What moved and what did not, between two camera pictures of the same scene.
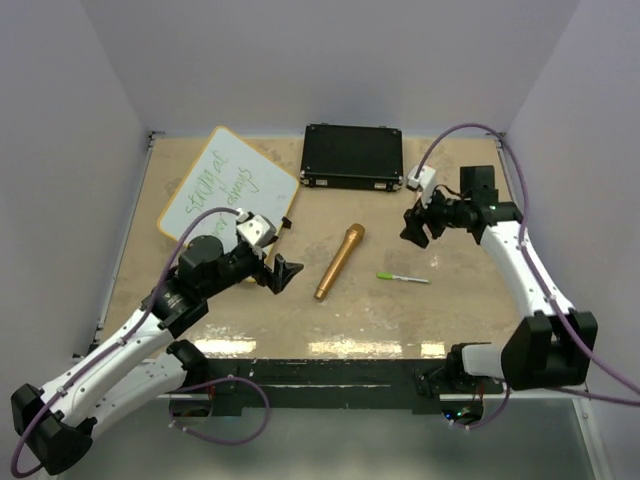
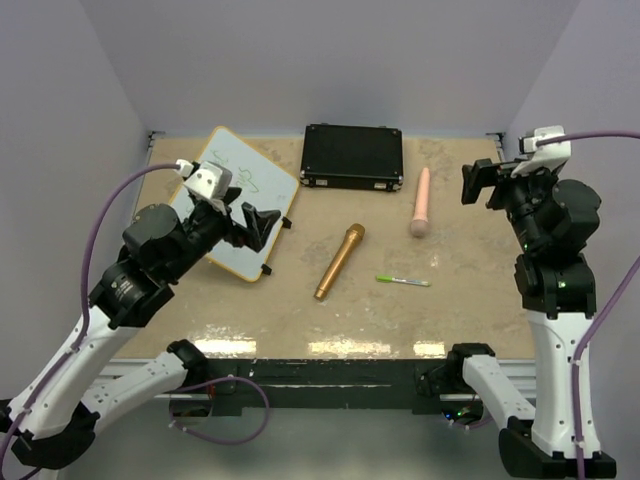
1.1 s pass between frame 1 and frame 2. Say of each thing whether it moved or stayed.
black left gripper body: moved
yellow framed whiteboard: stayed
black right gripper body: moved
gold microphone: stayed
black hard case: stayed
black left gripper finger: moved
